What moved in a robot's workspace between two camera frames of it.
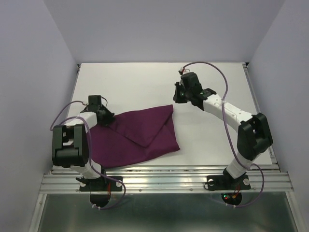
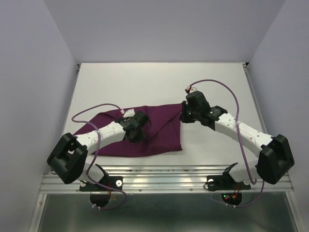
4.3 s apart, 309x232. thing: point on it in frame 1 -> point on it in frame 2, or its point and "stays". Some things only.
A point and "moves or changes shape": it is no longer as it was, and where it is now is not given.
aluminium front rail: (165, 179) stays
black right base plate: (219, 182) stays
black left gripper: (109, 118) -> (138, 138)
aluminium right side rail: (247, 71) stays
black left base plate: (100, 188) stays
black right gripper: (176, 99) -> (184, 118)
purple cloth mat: (134, 136) moves or changes shape
